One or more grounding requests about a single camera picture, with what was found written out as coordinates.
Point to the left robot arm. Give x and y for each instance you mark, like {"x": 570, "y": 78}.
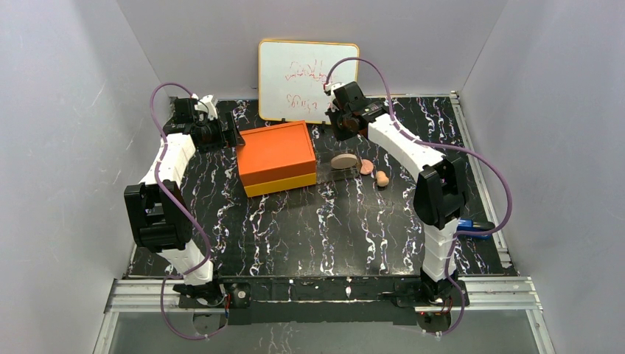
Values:
{"x": 159, "y": 218}

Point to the yellow-framed whiteboard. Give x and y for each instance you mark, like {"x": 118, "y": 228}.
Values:
{"x": 292, "y": 76}

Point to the beige gourd makeup sponge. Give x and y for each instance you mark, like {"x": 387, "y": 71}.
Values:
{"x": 382, "y": 179}

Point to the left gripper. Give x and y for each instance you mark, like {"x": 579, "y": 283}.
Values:
{"x": 232, "y": 135}

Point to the orange drawer organizer box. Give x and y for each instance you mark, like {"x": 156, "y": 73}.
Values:
{"x": 276, "y": 158}

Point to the blue stapler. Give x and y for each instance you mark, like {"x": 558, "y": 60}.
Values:
{"x": 467, "y": 225}

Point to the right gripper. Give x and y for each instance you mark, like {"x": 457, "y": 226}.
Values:
{"x": 337, "y": 120}

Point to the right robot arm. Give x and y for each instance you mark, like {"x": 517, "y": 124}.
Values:
{"x": 441, "y": 183}

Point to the small round pink puff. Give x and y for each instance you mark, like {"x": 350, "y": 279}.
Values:
{"x": 367, "y": 167}

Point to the large round beige puff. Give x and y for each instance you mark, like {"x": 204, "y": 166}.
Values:
{"x": 344, "y": 161}

